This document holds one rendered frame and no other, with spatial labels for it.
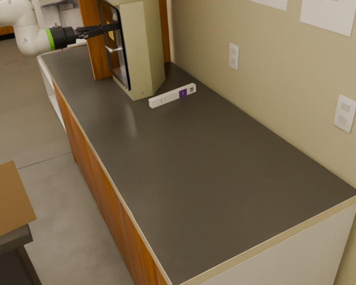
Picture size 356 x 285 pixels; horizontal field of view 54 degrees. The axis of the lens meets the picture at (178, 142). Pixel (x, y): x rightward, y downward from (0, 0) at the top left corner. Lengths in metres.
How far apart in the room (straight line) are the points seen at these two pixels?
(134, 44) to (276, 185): 0.93
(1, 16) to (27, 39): 0.12
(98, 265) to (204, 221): 1.25
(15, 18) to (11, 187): 0.72
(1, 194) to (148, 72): 0.95
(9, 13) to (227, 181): 1.05
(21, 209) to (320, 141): 1.06
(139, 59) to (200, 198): 0.82
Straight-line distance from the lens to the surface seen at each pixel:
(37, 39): 1.62
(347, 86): 1.26
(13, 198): 1.19
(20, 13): 1.61
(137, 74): 1.78
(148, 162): 1.38
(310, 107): 1.39
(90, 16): 2.03
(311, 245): 1.31
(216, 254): 1.05
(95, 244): 2.40
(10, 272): 1.42
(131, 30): 1.71
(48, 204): 2.78
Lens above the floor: 1.77
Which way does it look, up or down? 34 degrees down
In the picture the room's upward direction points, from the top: 4 degrees counter-clockwise
